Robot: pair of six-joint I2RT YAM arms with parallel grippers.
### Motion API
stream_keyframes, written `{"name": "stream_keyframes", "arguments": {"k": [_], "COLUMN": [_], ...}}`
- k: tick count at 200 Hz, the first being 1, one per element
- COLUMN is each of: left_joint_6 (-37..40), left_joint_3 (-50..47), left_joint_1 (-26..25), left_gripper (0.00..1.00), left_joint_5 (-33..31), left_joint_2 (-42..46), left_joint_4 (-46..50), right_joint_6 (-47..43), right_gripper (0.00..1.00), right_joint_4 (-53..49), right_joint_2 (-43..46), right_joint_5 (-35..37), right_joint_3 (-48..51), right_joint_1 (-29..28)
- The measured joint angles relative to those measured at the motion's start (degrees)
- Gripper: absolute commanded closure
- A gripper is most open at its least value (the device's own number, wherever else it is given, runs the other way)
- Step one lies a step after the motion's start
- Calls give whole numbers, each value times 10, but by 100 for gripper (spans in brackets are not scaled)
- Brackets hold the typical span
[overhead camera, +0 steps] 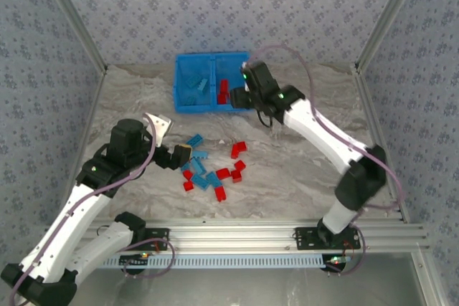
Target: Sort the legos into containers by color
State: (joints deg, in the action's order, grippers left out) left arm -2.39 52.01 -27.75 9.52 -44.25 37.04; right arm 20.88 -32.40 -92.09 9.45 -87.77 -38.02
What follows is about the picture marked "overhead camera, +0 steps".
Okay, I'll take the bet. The blue plastic bin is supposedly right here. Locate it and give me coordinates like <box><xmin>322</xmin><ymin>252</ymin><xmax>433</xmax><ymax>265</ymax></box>
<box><xmin>213</xmin><ymin>51</ymin><xmax>255</xmax><ymax>113</ymax></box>
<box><xmin>174</xmin><ymin>52</ymin><xmax>217</xmax><ymax>115</ymax></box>

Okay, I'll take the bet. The grey metal panel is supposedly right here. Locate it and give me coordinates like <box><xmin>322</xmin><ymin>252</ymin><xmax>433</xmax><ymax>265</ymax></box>
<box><xmin>21</xmin><ymin>252</ymin><xmax>444</xmax><ymax>306</ymax></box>

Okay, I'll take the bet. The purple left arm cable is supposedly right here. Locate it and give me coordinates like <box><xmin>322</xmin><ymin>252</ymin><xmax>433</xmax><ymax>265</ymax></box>
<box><xmin>9</xmin><ymin>114</ymin><xmax>176</xmax><ymax>306</ymax></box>

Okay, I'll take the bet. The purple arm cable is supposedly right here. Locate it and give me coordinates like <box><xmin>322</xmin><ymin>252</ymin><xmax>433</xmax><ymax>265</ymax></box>
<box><xmin>245</xmin><ymin>43</ymin><xmax>406</xmax><ymax>278</ymax></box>
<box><xmin>9</xmin><ymin>114</ymin><xmax>176</xmax><ymax>306</ymax></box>

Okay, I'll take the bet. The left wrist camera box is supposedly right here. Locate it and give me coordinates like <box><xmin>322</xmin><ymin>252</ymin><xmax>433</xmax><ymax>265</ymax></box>
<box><xmin>145</xmin><ymin>113</ymin><xmax>173</xmax><ymax>148</ymax></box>

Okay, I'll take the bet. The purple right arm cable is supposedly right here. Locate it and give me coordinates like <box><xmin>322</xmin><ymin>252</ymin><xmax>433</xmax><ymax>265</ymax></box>
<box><xmin>245</xmin><ymin>43</ymin><xmax>406</xmax><ymax>278</ymax></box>

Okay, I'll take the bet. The aluminium side rail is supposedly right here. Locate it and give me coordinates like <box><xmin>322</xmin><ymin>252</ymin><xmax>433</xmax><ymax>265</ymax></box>
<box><xmin>352</xmin><ymin>67</ymin><xmax>410</xmax><ymax>224</ymax></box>
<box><xmin>53</xmin><ymin>67</ymin><xmax>109</xmax><ymax>226</ymax></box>

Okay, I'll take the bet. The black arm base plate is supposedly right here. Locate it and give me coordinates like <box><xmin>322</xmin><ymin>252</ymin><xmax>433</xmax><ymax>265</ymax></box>
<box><xmin>294</xmin><ymin>226</ymin><xmax>361</xmax><ymax>252</ymax></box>
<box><xmin>105</xmin><ymin>227</ymin><xmax>170</xmax><ymax>252</ymax></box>

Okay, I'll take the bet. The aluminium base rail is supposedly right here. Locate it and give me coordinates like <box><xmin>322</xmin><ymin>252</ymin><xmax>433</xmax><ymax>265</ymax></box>
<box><xmin>38</xmin><ymin>220</ymin><xmax>431</xmax><ymax>254</ymax></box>

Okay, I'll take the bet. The small circuit board bracket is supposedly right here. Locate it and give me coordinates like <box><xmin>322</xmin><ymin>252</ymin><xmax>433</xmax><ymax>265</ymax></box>
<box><xmin>119</xmin><ymin>254</ymin><xmax>151</xmax><ymax>267</ymax></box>
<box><xmin>324</xmin><ymin>254</ymin><xmax>351</xmax><ymax>273</ymax></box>

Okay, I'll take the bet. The slotted white cable duct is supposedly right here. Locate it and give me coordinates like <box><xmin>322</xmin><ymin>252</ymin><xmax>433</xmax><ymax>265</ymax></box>
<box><xmin>96</xmin><ymin>254</ymin><xmax>328</xmax><ymax>270</ymax></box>

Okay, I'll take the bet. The aluminium frame post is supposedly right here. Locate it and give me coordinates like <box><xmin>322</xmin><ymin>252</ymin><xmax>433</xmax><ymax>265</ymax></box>
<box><xmin>34</xmin><ymin>0</ymin><xmax>109</xmax><ymax>75</ymax></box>
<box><xmin>352</xmin><ymin>0</ymin><xmax>428</xmax><ymax>75</ymax></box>

